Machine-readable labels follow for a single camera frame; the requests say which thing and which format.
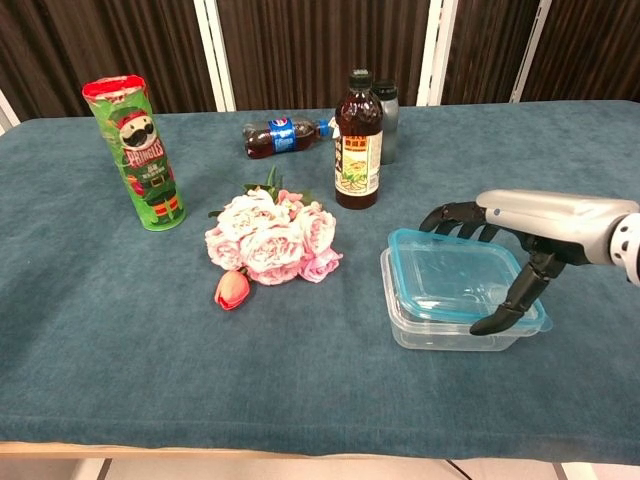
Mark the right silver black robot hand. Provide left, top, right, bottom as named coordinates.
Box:
left=418, top=188, right=640, bottom=337

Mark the clear plastic container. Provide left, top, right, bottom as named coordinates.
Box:
left=380, top=248, right=546, bottom=353

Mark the green Pringles can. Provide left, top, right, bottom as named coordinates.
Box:
left=81, top=74, right=187, bottom=233

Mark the orange-red tulip bud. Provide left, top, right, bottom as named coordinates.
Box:
left=214, top=268, right=251, bottom=312

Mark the teal velvet tablecloth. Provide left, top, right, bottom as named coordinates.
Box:
left=0, top=99, right=640, bottom=460

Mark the white partition frame post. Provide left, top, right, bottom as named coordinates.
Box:
left=0, top=88, right=22, bottom=137
left=509, top=0, right=553, bottom=104
left=193, top=0, right=237, bottom=113
left=416, top=0, right=459, bottom=107

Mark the grey bottle black cap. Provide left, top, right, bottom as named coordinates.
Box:
left=372, top=79, right=401, bottom=165

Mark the pink artificial flower bouquet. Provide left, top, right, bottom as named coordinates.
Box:
left=204, top=165, right=345, bottom=287

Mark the blue container lid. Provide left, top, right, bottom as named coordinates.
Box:
left=387, top=227, right=554, bottom=334

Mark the dark sauce bottle yellow label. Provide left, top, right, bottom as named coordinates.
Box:
left=334, top=69, right=385, bottom=210

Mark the Pepsi cola bottle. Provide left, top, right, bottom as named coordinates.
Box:
left=242, top=116, right=337, bottom=160

